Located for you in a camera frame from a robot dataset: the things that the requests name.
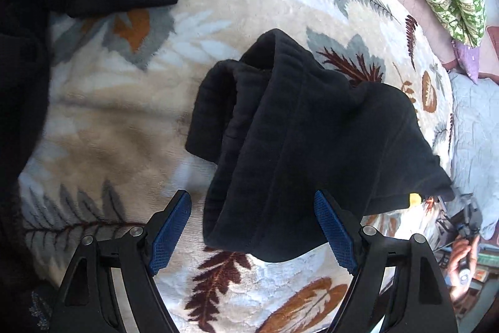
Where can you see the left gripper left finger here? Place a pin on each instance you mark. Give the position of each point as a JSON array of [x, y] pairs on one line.
[[87, 300]]

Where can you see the purple pillow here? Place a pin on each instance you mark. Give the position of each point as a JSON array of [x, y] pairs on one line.
[[468, 59]]

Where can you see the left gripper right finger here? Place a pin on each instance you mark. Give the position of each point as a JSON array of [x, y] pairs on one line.
[[418, 300]]

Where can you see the leaf pattern fleece blanket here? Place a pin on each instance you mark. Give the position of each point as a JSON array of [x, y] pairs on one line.
[[112, 152]]

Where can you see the black pants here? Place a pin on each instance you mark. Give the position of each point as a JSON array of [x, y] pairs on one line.
[[279, 128]]

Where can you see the light grey pillow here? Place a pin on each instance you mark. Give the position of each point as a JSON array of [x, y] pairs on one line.
[[474, 145]]

